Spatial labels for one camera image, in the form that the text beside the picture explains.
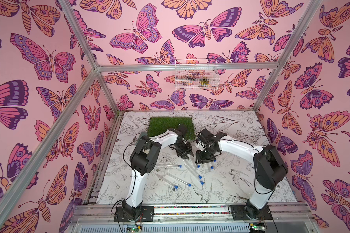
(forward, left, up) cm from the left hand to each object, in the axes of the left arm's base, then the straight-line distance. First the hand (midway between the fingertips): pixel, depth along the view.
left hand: (194, 155), depth 93 cm
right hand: (-5, -2, +3) cm, 6 cm away
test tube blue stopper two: (-16, -3, -2) cm, 16 cm away
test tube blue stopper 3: (-17, +4, -2) cm, 18 cm away
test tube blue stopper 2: (-18, +12, -3) cm, 22 cm away
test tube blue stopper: (-6, +10, -1) cm, 12 cm away
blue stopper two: (-7, -10, -2) cm, 13 cm away
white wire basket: (+42, -1, +32) cm, 53 cm away
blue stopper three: (-7, -2, -1) cm, 7 cm away
